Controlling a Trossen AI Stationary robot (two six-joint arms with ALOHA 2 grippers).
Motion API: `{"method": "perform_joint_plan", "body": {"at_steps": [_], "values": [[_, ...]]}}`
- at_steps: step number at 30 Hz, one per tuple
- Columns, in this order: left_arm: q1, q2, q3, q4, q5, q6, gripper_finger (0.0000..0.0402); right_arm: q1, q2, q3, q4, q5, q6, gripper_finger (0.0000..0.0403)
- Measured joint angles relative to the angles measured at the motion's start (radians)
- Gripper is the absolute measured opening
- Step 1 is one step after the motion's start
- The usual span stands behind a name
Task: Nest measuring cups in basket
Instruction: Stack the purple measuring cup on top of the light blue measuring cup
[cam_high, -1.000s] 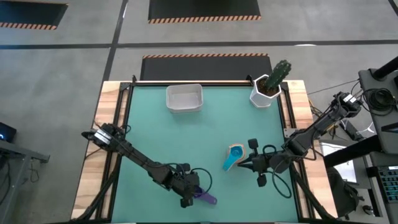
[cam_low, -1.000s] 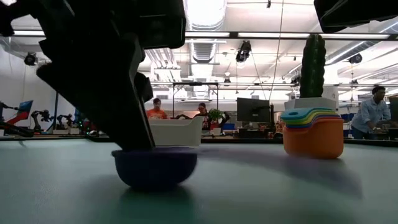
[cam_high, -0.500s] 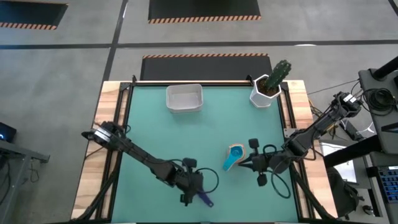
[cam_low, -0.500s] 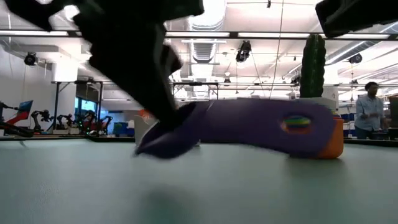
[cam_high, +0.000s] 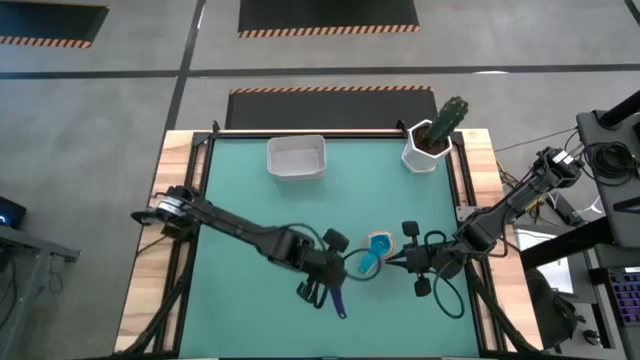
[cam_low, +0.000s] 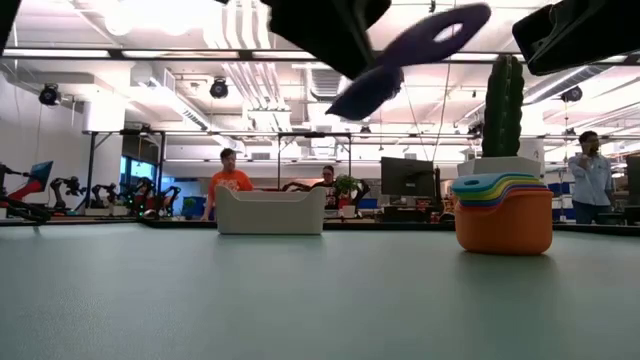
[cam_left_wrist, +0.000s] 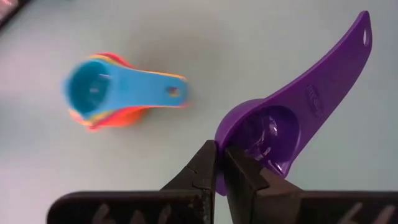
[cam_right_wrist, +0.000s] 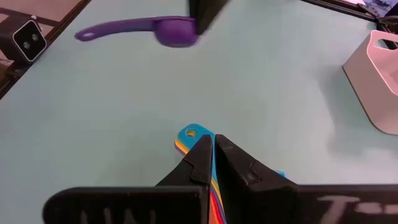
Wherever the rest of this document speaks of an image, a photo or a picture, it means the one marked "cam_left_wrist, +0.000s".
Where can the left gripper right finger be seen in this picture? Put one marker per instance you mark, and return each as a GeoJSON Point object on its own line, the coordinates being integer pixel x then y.
{"type": "Point", "coordinates": [295, 208]}

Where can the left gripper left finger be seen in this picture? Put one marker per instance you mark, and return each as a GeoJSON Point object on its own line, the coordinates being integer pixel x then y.
{"type": "Point", "coordinates": [140, 208]}

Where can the purple measuring cup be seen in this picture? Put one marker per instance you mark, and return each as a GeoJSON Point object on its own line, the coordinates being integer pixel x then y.
{"type": "Point", "coordinates": [326, 81]}

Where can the yellow measuring cup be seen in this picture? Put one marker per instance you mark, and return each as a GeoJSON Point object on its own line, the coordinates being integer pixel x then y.
{"type": "Point", "coordinates": [81, 120]}

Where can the orange-red measuring cup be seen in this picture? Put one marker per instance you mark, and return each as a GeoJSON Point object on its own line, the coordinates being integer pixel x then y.
{"type": "Point", "coordinates": [124, 118]}

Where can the blue measuring cup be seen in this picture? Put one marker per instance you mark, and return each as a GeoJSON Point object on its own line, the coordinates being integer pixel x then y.
{"type": "Point", "coordinates": [140, 90]}

